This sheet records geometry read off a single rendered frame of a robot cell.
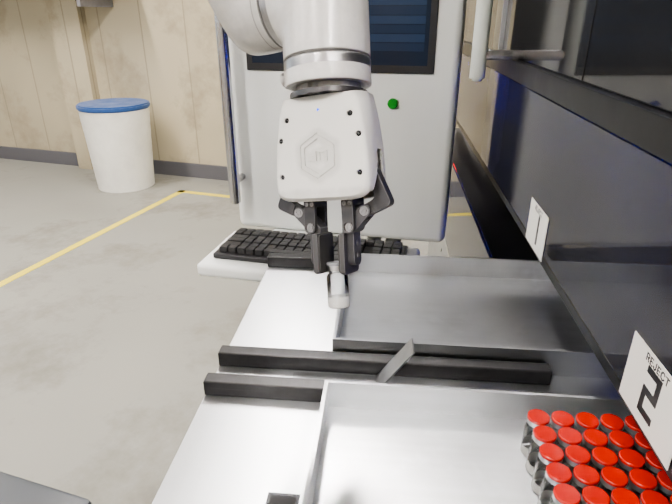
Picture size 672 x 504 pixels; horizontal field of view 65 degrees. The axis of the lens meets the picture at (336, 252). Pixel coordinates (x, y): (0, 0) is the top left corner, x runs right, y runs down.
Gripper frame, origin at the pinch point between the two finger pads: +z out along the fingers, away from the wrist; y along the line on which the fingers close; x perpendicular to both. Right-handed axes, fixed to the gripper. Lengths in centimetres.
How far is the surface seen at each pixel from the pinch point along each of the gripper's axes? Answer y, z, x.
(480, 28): 6, -31, 40
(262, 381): -10.5, 14.9, 0.8
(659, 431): 27.5, 12.2, -4.4
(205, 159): -278, -43, 308
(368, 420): 1.5, 18.5, 2.9
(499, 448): 14.7, 20.3, 5.3
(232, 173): -51, -12, 50
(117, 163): -310, -39, 244
